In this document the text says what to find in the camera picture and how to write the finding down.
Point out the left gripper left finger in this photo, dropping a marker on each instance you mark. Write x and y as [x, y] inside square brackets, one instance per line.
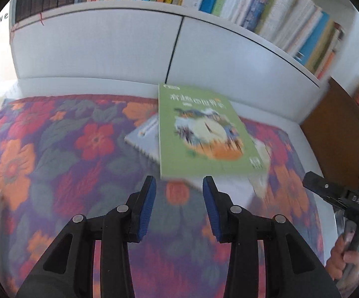
[66, 268]

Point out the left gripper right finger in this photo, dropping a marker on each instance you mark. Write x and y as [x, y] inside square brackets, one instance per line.
[291, 267]

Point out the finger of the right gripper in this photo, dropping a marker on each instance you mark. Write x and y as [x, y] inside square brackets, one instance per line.
[319, 185]

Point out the white monkey king cover book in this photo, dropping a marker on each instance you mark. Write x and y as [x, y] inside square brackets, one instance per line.
[235, 181]

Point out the green illustrated book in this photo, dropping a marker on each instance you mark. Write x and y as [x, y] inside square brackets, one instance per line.
[200, 135]

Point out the person's right hand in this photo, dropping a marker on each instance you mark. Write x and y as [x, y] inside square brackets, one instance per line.
[338, 260]

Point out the brown wooden cabinet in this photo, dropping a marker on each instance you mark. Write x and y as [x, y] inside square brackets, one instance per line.
[332, 130]

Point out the floral patterned mat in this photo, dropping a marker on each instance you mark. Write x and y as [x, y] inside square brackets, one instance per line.
[67, 155]

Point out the grey spiral book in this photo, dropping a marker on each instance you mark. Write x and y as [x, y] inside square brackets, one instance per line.
[145, 138]

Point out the white bookshelf cabinet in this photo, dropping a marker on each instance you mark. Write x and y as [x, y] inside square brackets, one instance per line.
[131, 47]

